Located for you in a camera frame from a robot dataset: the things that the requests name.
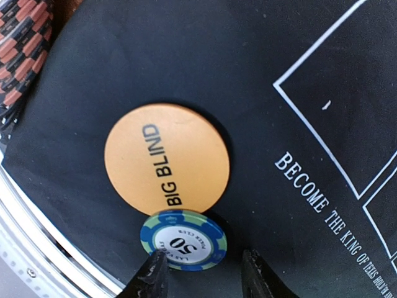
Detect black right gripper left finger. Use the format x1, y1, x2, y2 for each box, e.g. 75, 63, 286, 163
123, 250, 168, 298

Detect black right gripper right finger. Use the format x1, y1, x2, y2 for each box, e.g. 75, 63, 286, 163
241, 250, 297, 298

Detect blue green fifty chip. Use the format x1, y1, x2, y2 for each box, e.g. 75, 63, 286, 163
140, 209, 228, 272

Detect orange big blind button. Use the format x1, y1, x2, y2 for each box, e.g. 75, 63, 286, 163
104, 104, 230, 215

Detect black poker table mat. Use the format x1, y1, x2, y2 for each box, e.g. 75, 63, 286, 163
2, 1, 396, 297

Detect fallen black orange chip row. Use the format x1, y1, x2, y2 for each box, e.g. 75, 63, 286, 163
0, 0, 84, 125

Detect aluminium frame rail front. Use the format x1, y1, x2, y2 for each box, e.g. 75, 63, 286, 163
1, 168, 125, 297

